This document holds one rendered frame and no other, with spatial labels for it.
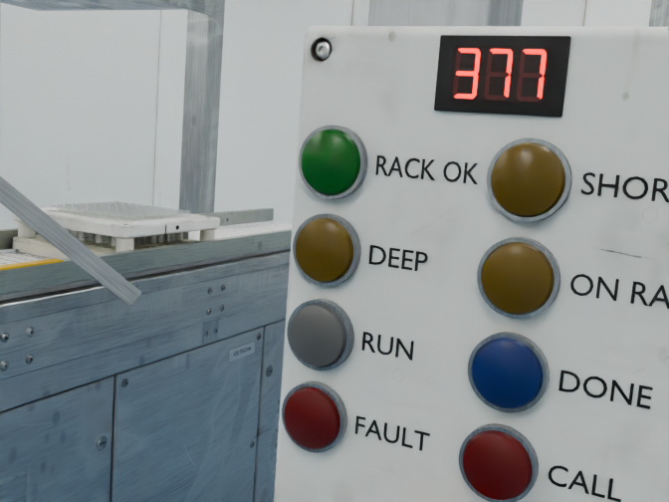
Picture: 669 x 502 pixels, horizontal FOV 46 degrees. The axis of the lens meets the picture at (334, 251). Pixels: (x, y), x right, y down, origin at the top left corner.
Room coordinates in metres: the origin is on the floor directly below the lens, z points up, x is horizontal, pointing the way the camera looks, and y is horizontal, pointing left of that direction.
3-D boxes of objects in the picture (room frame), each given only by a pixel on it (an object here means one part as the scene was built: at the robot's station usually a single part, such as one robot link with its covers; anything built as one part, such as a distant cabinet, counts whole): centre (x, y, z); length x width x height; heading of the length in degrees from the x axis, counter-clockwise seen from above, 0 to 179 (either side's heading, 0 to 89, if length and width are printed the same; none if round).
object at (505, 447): (0.28, -0.07, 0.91); 0.03 x 0.01 x 0.03; 63
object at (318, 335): (0.32, 0.00, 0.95); 0.03 x 0.01 x 0.03; 63
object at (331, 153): (0.32, 0.00, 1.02); 0.03 x 0.01 x 0.03; 63
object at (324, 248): (0.32, 0.00, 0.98); 0.03 x 0.01 x 0.03; 63
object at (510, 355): (0.28, -0.07, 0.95); 0.03 x 0.01 x 0.03; 63
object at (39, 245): (1.34, 0.37, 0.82); 0.24 x 0.24 x 0.02; 63
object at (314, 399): (0.32, 0.00, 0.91); 0.03 x 0.01 x 0.03; 63
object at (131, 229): (1.34, 0.37, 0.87); 0.25 x 0.24 x 0.02; 63
